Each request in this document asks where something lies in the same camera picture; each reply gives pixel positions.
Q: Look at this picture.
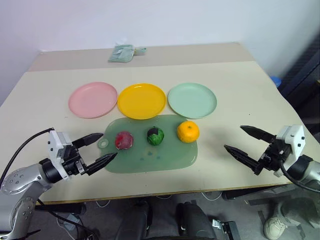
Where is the white sneaker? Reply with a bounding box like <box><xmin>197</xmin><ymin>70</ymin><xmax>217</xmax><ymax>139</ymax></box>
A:
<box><xmin>263</xmin><ymin>216</ymin><xmax>289</xmax><ymax>240</ymax></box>

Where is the orange mandarin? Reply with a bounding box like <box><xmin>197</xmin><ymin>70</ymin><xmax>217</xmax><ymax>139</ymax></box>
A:
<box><xmin>176</xmin><ymin>120</ymin><xmax>201</xmax><ymax>144</ymax></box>

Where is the red apple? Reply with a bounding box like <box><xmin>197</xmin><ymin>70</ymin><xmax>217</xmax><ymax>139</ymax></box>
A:
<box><xmin>114</xmin><ymin>131</ymin><xmax>134</xmax><ymax>151</ymax></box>

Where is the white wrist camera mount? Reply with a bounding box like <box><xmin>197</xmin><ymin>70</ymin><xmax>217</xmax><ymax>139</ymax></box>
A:
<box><xmin>47</xmin><ymin>129</ymin><xmax>74</xmax><ymax>181</ymax></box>
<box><xmin>273</xmin><ymin>124</ymin><xmax>306</xmax><ymax>178</ymax></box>

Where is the dark rounded shape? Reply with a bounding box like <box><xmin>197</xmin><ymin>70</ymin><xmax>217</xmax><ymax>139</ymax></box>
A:
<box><xmin>175</xmin><ymin>201</ymin><xmax>217</xmax><ymax>240</ymax></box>

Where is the mint green round plate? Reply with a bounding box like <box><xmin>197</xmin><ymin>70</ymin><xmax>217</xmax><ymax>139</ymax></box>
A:
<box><xmin>167</xmin><ymin>82</ymin><xmax>218</xmax><ymax>120</ymax></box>

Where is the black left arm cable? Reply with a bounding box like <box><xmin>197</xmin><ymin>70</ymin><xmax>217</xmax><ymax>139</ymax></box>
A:
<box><xmin>0</xmin><ymin>127</ymin><xmax>55</xmax><ymax>186</ymax></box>

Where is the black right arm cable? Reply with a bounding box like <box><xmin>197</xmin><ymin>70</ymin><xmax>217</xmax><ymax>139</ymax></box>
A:
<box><xmin>279</xmin><ymin>161</ymin><xmax>320</xmax><ymax>193</ymax></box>

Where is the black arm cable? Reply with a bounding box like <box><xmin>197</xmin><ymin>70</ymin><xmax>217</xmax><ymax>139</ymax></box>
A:
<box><xmin>279</xmin><ymin>161</ymin><xmax>320</xmax><ymax>193</ymax></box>
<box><xmin>0</xmin><ymin>127</ymin><xmax>55</xmax><ymax>186</ymax></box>

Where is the pink round plate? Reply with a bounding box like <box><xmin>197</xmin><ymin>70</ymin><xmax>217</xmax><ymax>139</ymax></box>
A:
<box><xmin>68</xmin><ymin>81</ymin><xmax>119</xmax><ymax>120</ymax></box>

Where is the white floor cable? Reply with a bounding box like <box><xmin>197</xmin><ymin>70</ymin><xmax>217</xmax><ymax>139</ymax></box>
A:
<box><xmin>201</xmin><ymin>191</ymin><xmax>224</xmax><ymax>202</ymax></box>

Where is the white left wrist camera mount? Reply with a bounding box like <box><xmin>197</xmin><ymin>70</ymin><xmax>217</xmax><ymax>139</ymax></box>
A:
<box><xmin>47</xmin><ymin>129</ymin><xmax>74</xmax><ymax>181</ymax></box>

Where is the green plastic packet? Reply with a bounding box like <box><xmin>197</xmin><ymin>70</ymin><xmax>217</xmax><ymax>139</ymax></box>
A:
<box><xmin>107</xmin><ymin>44</ymin><xmax>136</xmax><ymax>64</ymax></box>

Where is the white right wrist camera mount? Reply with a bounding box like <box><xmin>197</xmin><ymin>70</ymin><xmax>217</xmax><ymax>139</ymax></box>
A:
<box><xmin>273</xmin><ymin>124</ymin><xmax>306</xmax><ymax>178</ymax></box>

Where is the grey trouser leg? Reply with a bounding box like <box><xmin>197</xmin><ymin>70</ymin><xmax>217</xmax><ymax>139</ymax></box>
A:
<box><xmin>278</xmin><ymin>196</ymin><xmax>320</xmax><ymax>229</ymax></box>

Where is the black ribbed furniture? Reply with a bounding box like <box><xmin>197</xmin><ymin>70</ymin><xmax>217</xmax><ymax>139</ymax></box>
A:
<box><xmin>279</xmin><ymin>31</ymin><xmax>320</xmax><ymax>127</ymax></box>

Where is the black table base bar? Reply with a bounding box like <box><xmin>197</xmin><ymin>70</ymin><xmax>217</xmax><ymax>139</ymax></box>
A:
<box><xmin>221</xmin><ymin>185</ymin><xmax>296</xmax><ymax>201</ymax></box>

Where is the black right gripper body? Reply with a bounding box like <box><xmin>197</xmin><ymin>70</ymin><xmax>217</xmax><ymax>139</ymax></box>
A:
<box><xmin>257</xmin><ymin>138</ymin><xmax>292</xmax><ymax>174</ymax></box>

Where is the green black striped watermelon ball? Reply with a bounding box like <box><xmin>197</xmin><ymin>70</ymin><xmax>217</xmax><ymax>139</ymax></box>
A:
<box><xmin>146</xmin><ymin>127</ymin><xmax>165</xmax><ymax>146</ymax></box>

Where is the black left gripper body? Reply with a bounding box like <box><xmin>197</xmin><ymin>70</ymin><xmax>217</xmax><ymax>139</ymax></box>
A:
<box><xmin>61</xmin><ymin>145</ymin><xmax>89</xmax><ymax>177</ymax></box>

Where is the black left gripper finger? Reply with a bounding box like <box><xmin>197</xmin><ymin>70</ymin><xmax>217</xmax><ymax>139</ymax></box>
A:
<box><xmin>85</xmin><ymin>152</ymin><xmax>119</xmax><ymax>176</ymax></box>
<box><xmin>71</xmin><ymin>133</ymin><xmax>104</xmax><ymax>149</ymax></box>

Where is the black metal bracket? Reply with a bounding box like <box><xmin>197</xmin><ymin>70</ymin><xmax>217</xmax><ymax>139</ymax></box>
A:
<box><xmin>211</xmin><ymin>219</ymin><xmax>241</xmax><ymax>240</ymax></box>

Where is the translucent green cutting board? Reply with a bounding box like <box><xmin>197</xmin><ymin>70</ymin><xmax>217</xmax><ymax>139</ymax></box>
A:
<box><xmin>97</xmin><ymin>114</ymin><xmax>200</xmax><ymax>174</ymax></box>

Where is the yellow round plate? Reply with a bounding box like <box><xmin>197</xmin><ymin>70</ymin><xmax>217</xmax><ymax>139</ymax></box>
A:
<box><xmin>117</xmin><ymin>83</ymin><xmax>167</xmax><ymax>121</ymax></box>

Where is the blue round container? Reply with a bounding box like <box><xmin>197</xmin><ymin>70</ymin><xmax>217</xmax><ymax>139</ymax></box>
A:
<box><xmin>270</xmin><ymin>75</ymin><xmax>283</xmax><ymax>87</ymax></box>

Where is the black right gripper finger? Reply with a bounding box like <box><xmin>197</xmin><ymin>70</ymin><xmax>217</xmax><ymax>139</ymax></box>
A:
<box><xmin>239</xmin><ymin>125</ymin><xmax>277</xmax><ymax>145</ymax></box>
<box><xmin>223</xmin><ymin>144</ymin><xmax>263</xmax><ymax>176</ymax></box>

